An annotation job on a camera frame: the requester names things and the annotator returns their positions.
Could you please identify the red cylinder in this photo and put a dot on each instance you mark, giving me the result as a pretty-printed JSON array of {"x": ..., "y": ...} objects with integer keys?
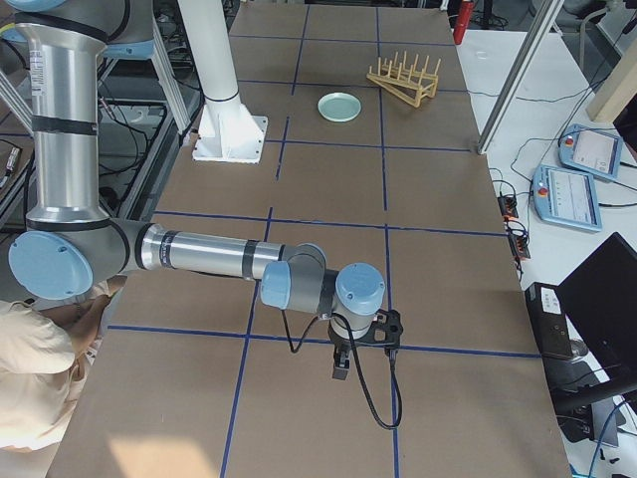
[{"x": 463, "y": 19}]

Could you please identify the blue teach pendant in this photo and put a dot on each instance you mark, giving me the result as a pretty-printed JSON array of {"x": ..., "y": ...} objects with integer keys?
[
  {"x": 591, "y": 150},
  {"x": 566, "y": 197}
]

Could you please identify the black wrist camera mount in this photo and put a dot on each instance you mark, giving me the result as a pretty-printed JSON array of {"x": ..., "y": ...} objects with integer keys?
[{"x": 385, "y": 330}]

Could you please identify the near blue teach pendant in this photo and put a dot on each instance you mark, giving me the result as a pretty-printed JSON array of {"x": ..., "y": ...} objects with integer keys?
[{"x": 566, "y": 197}]

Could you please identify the aluminium frame post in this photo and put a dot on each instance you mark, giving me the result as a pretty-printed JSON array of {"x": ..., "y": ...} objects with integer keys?
[{"x": 540, "y": 26}]

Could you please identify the black monitor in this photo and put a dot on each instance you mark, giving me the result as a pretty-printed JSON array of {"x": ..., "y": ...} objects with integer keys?
[{"x": 599, "y": 298}]

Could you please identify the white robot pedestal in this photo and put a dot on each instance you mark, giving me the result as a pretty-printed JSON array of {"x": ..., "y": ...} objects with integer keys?
[{"x": 227, "y": 131}]

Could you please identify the wooden plate rack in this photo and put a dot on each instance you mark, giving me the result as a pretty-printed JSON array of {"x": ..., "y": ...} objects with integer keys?
[{"x": 410, "y": 82}]

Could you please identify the black computer box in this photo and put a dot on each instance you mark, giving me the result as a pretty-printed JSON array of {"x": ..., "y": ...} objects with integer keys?
[{"x": 549, "y": 325}]

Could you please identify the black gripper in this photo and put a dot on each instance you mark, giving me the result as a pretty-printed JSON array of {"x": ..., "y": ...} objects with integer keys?
[{"x": 342, "y": 345}]

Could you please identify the green ceramic plate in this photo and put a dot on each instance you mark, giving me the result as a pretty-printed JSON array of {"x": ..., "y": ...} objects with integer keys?
[{"x": 339, "y": 107}]

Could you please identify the far blue teach pendant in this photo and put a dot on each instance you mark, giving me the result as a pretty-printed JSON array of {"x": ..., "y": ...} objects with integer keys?
[{"x": 591, "y": 150}]

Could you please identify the orange black usb hub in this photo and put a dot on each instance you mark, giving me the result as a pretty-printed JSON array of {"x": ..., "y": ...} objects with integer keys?
[{"x": 508, "y": 205}]

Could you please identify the person in beige shirt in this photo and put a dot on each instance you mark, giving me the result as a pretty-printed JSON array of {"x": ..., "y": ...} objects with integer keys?
[{"x": 46, "y": 356}]

